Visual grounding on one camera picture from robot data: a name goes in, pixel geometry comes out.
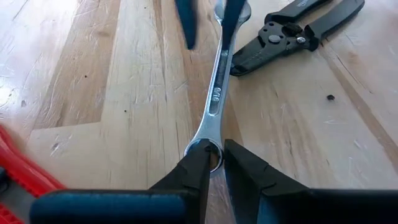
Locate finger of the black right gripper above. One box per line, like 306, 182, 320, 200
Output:
175, 0, 200, 51
221, 0, 247, 52

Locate black wire stripper pliers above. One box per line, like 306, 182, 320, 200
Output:
229, 0, 366, 78

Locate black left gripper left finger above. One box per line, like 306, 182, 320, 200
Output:
29, 138, 213, 224

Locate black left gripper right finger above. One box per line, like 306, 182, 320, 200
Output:
223, 139, 398, 224

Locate red utility knife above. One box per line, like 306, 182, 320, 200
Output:
0, 124, 68, 224

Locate short silver combination wrench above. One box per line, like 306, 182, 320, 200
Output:
183, 0, 252, 174

